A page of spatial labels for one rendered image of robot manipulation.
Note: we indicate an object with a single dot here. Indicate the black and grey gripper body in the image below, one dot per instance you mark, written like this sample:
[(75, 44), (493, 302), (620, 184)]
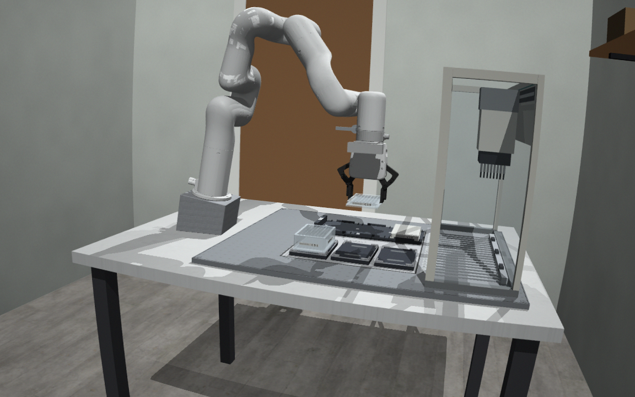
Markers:
[(369, 166)]

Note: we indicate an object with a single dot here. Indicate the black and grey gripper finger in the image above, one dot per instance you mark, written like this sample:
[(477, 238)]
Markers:
[(386, 184), (347, 180)]

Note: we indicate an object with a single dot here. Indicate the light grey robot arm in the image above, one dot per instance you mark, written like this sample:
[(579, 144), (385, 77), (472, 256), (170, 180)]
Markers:
[(238, 76)]

